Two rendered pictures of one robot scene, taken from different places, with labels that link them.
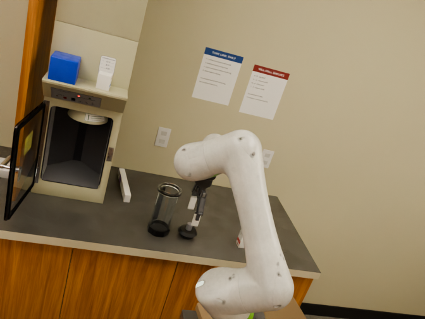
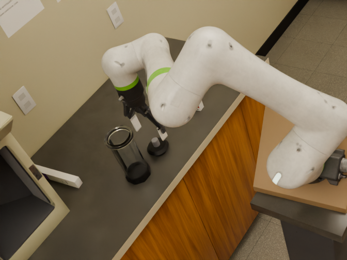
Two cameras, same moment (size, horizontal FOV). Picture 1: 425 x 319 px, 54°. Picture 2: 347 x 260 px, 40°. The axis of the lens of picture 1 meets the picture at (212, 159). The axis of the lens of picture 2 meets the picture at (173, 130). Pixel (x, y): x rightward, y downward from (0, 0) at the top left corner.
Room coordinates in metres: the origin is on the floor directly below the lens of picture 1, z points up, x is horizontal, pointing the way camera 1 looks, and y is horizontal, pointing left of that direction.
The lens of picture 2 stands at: (0.32, 0.42, 2.30)
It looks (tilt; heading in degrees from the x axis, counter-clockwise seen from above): 43 degrees down; 339
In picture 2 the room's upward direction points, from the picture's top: 23 degrees counter-clockwise
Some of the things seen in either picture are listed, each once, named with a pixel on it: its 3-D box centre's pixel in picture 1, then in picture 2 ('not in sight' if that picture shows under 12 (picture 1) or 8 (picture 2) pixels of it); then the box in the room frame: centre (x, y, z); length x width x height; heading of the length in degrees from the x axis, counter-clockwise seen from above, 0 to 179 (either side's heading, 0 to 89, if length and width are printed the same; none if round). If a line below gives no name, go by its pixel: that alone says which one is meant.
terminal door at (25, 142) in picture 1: (25, 159); not in sight; (1.42, 0.69, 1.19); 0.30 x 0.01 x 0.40; 9
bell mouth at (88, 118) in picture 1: (89, 111); not in sight; (1.74, 0.59, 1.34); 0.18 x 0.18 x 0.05
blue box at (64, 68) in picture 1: (64, 67); not in sight; (1.55, 0.65, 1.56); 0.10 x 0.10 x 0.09; 17
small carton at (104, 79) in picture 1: (104, 80); not in sight; (1.60, 0.50, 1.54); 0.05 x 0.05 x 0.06; 12
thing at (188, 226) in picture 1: (188, 229); (157, 145); (1.65, 0.01, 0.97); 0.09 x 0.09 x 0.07
